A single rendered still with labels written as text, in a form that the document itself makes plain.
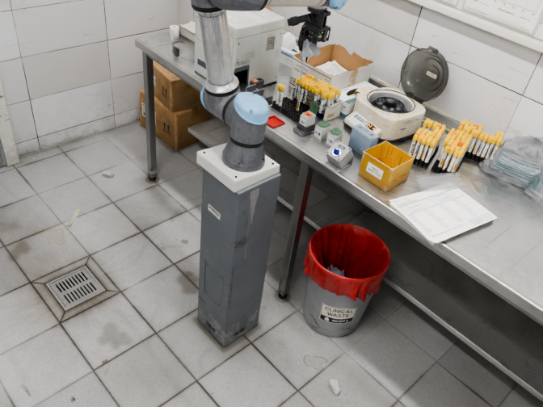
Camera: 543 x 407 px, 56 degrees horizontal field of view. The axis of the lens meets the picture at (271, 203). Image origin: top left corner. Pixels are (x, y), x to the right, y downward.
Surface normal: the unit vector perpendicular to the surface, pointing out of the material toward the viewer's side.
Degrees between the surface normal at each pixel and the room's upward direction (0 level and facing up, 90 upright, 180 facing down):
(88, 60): 90
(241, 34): 89
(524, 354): 0
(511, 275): 0
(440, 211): 1
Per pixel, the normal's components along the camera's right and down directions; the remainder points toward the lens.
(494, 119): -0.73, 0.37
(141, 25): 0.68, 0.52
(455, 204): 0.11, -0.77
